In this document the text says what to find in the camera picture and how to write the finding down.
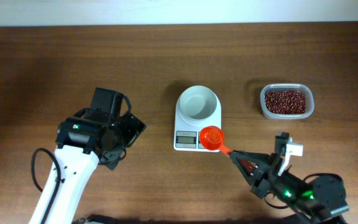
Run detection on orange measuring scoop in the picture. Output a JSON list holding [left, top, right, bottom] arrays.
[[200, 126, 233, 156]]

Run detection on black right camera cable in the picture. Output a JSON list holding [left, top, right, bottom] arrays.
[[263, 172, 343, 224]]

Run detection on white bowl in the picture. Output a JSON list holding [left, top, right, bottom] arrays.
[[178, 85, 218, 120]]

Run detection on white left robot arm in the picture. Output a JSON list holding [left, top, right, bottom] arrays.
[[30, 88, 146, 223]]

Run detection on red adzuki beans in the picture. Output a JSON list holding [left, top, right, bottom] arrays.
[[264, 90, 306, 115]]

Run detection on clear plastic bean container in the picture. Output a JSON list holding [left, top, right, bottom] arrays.
[[260, 83, 314, 119]]

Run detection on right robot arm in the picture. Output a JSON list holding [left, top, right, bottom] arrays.
[[229, 151, 349, 223]]

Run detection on white digital kitchen scale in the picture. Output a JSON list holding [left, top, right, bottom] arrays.
[[173, 95, 222, 152]]

